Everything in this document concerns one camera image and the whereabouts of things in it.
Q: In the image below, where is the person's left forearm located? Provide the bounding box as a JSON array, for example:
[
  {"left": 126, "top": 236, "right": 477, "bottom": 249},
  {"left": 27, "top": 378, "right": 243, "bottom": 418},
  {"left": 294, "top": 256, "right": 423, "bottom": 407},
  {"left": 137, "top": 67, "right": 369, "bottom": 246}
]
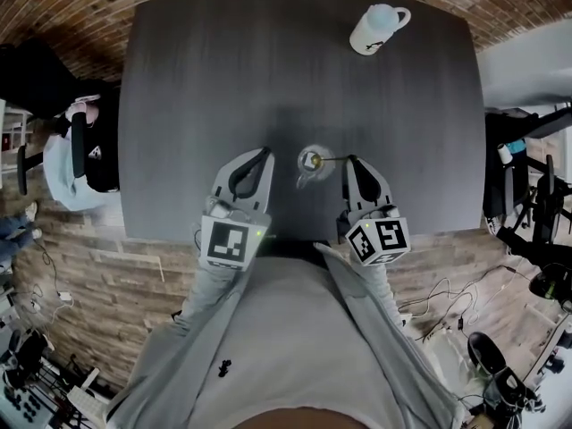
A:
[{"left": 177, "top": 264, "right": 246, "bottom": 332}]

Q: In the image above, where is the round black device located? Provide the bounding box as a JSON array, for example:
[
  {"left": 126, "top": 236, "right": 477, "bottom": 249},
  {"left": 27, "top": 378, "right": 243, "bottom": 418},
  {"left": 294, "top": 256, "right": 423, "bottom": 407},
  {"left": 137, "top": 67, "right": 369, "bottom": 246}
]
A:
[{"left": 466, "top": 332, "right": 509, "bottom": 375}]

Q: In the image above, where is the black office chair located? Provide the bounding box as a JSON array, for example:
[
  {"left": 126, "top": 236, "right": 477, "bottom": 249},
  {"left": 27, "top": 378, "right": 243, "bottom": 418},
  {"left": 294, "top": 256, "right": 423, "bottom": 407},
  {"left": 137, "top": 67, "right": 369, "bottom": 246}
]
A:
[
  {"left": 484, "top": 106, "right": 572, "bottom": 232},
  {"left": 513, "top": 153, "right": 572, "bottom": 249}
]

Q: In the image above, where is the person's grey shirt torso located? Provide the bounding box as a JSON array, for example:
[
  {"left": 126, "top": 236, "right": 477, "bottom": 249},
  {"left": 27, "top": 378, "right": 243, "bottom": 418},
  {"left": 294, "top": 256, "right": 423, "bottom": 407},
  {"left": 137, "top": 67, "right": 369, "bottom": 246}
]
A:
[{"left": 105, "top": 241, "right": 465, "bottom": 429}]

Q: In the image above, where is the clear drinking glass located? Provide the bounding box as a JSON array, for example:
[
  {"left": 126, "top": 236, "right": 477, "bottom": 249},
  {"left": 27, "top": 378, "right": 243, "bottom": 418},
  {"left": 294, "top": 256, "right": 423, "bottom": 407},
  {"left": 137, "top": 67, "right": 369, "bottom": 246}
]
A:
[{"left": 294, "top": 145, "right": 334, "bottom": 191}]

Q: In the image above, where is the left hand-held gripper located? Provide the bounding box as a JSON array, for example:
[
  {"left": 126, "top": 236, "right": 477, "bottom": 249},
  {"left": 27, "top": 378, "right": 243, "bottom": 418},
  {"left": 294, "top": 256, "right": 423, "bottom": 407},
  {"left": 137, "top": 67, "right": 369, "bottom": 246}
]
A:
[{"left": 199, "top": 146, "right": 276, "bottom": 272}]

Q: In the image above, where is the black jacket with white logo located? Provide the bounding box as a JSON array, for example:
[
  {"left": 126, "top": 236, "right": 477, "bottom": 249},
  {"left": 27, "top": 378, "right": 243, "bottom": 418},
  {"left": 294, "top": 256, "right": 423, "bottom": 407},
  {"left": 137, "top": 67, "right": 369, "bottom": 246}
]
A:
[{"left": 81, "top": 90, "right": 122, "bottom": 194}]

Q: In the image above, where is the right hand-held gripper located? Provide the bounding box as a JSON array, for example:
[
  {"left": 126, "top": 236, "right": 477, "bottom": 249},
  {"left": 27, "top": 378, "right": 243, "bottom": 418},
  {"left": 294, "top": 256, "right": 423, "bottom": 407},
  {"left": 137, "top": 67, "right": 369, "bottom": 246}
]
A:
[{"left": 335, "top": 155, "right": 412, "bottom": 267}]

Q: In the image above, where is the light blue cloth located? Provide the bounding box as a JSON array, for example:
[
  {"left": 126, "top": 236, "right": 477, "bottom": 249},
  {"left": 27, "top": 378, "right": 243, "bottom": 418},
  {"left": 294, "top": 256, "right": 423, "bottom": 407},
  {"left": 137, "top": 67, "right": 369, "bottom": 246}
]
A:
[{"left": 42, "top": 134, "right": 122, "bottom": 215}]

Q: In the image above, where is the white cable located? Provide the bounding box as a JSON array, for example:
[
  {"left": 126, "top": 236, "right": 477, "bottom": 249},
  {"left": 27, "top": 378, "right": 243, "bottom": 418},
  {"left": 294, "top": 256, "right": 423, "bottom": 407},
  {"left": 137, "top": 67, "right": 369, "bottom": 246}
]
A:
[{"left": 396, "top": 265, "right": 519, "bottom": 331}]

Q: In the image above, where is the white mug with black print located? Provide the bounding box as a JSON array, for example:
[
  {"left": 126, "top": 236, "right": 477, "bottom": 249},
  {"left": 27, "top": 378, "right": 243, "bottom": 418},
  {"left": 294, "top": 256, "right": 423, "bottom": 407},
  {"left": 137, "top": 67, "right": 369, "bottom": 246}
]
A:
[{"left": 349, "top": 4, "right": 412, "bottom": 56}]

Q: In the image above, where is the person's right forearm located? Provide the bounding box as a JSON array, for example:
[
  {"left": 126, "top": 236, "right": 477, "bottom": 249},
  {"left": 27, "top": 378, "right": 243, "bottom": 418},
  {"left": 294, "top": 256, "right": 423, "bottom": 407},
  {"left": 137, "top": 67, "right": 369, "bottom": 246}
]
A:
[{"left": 359, "top": 259, "right": 407, "bottom": 331}]

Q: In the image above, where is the small gold spoon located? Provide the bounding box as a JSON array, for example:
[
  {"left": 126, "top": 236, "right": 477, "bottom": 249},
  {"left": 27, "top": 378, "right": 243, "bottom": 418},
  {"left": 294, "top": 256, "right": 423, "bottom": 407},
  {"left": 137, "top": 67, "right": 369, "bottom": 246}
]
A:
[{"left": 310, "top": 153, "right": 355, "bottom": 170}]

